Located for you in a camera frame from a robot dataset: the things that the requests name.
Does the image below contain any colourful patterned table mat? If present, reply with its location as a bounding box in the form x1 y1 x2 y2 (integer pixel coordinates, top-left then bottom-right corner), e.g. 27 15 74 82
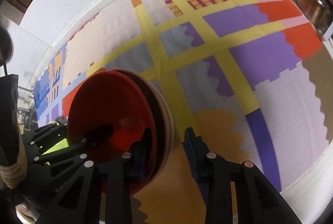
34 0 332 223

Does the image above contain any white bowl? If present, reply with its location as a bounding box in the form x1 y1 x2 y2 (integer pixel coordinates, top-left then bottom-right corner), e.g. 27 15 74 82
146 81 175 158

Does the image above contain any green plate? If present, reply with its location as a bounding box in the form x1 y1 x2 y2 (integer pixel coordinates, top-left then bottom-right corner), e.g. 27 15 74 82
40 122 68 155

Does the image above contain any red and black bowl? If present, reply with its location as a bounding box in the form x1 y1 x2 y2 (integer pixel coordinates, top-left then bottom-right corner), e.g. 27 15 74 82
67 70 158 196

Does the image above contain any pink bowl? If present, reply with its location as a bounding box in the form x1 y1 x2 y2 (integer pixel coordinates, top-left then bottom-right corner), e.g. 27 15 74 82
115 68 170 173

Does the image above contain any operator gloved left hand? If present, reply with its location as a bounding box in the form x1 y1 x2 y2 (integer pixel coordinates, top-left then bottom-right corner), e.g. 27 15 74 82
1 144 28 190

